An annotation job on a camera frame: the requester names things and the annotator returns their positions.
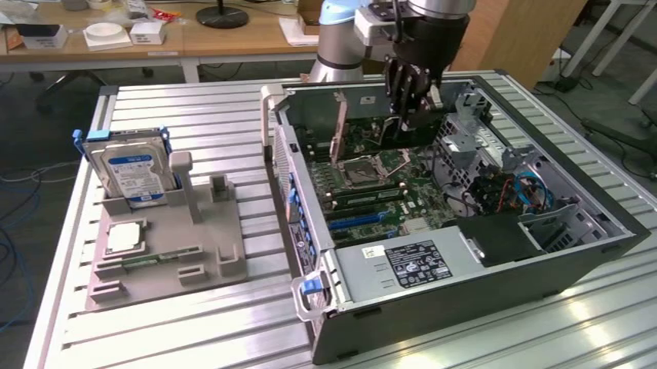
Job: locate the white round part on box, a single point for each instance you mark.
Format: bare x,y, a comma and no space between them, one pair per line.
108,36

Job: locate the black floor stand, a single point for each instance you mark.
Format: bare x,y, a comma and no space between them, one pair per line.
622,130

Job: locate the grey power supply unit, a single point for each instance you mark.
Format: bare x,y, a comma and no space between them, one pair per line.
369,269

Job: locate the white box with black top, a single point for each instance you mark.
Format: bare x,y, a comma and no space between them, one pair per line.
41,36

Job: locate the metal socket cover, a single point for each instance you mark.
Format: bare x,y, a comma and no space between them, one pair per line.
396,158

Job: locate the red packet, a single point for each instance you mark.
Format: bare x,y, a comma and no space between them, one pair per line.
168,17

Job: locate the green motherboard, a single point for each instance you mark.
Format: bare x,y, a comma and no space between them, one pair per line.
411,200

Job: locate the small white labelled box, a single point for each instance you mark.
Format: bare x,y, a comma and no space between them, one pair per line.
148,32

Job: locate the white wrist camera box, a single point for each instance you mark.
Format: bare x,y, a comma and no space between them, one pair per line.
372,32

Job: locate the hard disk with blue carrier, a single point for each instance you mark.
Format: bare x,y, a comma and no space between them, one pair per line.
132,173

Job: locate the white paper stack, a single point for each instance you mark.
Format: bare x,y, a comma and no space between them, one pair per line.
299,32

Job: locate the installed RAM stick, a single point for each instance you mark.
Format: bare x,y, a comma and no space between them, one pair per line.
369,198

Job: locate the grey parts rack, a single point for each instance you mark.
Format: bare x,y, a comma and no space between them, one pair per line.
165,234

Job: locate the blue expansion slot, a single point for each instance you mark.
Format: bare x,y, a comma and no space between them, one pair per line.
355,222

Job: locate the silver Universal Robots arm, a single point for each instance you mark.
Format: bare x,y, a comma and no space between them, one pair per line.
335,46

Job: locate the green RAM stick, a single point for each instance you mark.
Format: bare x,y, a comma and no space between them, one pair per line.
144,262

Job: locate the black chair base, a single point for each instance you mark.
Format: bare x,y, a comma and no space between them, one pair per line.
73,82

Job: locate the silver CPU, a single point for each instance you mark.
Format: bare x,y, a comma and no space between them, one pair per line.
124,238

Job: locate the black round lamp base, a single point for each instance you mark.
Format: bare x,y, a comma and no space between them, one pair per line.
222,17

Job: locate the wooden desk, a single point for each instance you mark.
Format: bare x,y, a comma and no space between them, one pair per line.
232,42

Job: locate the metal disk bay cage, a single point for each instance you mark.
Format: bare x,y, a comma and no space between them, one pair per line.
468,142

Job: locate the white table frame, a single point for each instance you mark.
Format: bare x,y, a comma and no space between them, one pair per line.
616,30

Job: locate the blue case latch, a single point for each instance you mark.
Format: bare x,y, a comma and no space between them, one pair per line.
309,286

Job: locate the CPU socket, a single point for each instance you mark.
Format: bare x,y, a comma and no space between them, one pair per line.
363,173

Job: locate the black open PC case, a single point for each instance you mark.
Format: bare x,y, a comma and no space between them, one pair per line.
463,300

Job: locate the wooden cabinet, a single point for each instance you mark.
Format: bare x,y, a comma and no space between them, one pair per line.
514,38

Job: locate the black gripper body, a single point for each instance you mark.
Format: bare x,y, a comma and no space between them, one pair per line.
432,42

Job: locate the brown cardboard box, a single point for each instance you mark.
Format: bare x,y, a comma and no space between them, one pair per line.
309,9

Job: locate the green graphics card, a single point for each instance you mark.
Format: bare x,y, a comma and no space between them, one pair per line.
369,132

